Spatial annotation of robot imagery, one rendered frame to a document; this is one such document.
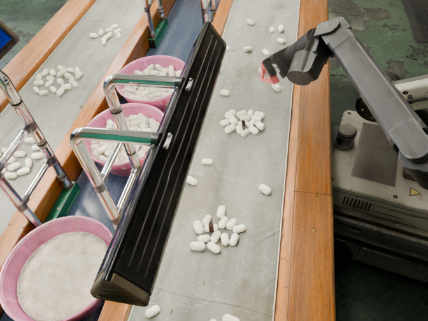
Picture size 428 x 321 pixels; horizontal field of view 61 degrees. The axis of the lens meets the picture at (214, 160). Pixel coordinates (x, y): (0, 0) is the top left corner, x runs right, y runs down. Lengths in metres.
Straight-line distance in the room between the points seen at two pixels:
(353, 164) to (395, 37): 1.86
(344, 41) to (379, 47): 2.20
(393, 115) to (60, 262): 0.79
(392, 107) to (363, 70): 0.11
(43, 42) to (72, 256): 1.03
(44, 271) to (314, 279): 0.62
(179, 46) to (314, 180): 0.94
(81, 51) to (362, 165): 1.19
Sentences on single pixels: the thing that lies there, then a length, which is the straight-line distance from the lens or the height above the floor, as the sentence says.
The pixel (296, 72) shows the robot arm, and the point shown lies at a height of 1.03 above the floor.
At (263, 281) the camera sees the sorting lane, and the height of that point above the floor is 0.74.
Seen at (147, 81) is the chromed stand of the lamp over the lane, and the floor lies 1.12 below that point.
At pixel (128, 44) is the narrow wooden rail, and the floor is 0.76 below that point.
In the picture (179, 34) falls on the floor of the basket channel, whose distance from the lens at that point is 1.75.
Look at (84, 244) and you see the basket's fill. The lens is 0.98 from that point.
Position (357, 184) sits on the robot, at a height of 0.47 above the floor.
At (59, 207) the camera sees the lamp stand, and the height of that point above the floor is 0.71.
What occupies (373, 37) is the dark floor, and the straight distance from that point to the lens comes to 3.12.
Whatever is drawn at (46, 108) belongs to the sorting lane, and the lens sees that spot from 1.40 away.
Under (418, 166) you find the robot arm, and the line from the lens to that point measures 0.59.
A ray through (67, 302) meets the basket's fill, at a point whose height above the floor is 0.73.
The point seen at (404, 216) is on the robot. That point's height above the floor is 0.41.
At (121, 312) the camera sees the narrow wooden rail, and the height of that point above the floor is 0.76.
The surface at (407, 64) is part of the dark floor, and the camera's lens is 2.89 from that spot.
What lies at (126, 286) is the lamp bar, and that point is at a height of 1.09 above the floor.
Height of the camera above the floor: 1.52
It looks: 48 degrees down
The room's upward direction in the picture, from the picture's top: 6 degrees counter-clockwise
